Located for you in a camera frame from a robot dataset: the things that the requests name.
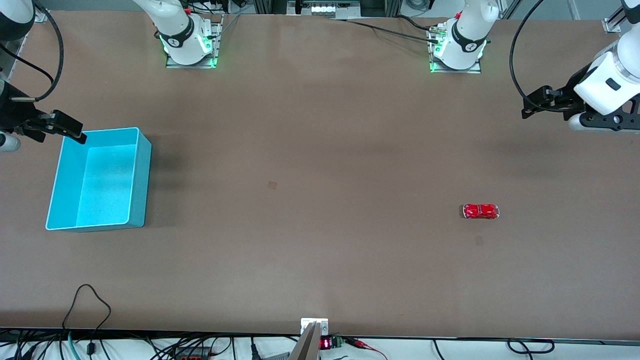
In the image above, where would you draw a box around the red beetle toy car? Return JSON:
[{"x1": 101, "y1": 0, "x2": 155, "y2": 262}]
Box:
[{"x1": 462, "y1": 203, "x2": 500, "y2": 220}]

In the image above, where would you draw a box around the blue plastic box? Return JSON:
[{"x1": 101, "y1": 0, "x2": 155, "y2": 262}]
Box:
[{"x1": 45, "y1": 127, "x2": 152, "y2": 233}]

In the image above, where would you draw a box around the black orange power strip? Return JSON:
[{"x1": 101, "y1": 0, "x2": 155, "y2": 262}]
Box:
[{"x1": 172, "y1": 346, "x2": 211, "y2": 360}]

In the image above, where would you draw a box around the red clip lead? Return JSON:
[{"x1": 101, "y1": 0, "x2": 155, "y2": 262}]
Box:
[{"x1": 345, "y1": 338, "x2": 389, "y2": 360}]

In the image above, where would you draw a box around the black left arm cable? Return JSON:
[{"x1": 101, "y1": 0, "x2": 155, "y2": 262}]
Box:
[{"x1": 508, "y1": 0, "x2": 547, "y2": 101}]

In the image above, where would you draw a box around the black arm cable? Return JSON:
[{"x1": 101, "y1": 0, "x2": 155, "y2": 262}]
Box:
[
  {"x1": 0, "y1": 2, "x2": 66, "y2": 102},
  {"x1": 508, "y1": 0, "x2": 547, "y2": 101}
]

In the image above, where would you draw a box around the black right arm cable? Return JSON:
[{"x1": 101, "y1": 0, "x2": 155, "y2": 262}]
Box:
[{"x1": 0, "y1": 2, "x2": 66, "y2": 102}]

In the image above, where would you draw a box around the aluminium frame profile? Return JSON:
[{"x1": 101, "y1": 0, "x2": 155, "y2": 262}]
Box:
[{"x1": 602, "y1": 4, "x2": 632, "y2": 35}]

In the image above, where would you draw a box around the thick black base cable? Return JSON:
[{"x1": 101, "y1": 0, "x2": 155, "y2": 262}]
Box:
[{"x1": 394, "y1": 14, "x2": 435, "y2": 31}]

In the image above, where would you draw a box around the thin black looped cable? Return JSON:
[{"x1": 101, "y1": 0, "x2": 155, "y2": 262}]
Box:
[{"x1": 62, "y1": 283, "x2": 112, "y2": 357}]

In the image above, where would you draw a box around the thin black base cable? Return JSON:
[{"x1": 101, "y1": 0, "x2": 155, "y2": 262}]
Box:
[{"x1": 330, "y1": 18, "x2": 441, "y2": 43}]

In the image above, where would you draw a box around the black coiled cable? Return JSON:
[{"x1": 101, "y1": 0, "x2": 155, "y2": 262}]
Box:
[{"x1": 507, "y1": 338, "x2": 556, "y2": 354}]

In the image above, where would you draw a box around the white mount bracket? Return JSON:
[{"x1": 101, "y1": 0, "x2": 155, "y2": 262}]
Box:
[{"x1": 300, "y1": 318, "x2": 329, "y2": 336}]

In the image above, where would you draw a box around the grey camera mount bar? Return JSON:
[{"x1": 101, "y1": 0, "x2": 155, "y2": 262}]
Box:
[{"x1": 289, "y1": 321, "x2": 321, "y2": 360}]

